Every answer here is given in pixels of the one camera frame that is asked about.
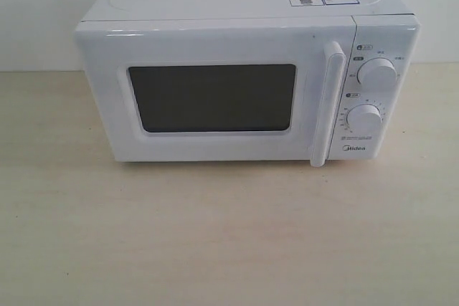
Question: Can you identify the white microwave door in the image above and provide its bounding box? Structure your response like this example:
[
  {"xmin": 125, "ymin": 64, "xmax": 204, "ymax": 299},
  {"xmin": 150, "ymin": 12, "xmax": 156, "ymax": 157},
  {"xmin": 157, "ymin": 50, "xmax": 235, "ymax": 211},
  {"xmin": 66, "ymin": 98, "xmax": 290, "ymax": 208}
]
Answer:
[{"xmin": 75, "ymin": 16, "xmax": 356, "ymax": 166}]

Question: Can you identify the white lower timer knob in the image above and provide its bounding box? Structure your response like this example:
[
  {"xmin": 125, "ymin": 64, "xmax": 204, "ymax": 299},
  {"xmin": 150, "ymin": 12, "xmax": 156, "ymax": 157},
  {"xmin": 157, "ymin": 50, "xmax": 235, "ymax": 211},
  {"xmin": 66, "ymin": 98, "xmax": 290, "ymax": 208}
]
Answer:
[{"xmin": 346, "ymin": 104, "xmax": 382, "ymax": 133}]

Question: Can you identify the white upper power knob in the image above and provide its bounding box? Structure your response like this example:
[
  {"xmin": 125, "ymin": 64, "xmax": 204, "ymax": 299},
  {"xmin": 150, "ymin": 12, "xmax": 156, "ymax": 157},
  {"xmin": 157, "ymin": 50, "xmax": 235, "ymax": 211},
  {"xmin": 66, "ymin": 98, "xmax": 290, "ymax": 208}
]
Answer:
[{"xmin": 357, "ymin": 58, "xmax": 397, "ymax": 91}]

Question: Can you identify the white Midea microwave body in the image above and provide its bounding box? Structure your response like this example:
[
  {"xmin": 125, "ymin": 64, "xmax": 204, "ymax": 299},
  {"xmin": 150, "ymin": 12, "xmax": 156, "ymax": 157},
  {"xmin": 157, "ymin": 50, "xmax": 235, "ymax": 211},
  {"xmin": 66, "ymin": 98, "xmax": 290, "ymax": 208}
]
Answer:
[{"xmin": 80, "ymin": 0, "xmax": 420, "ymax": 162}]

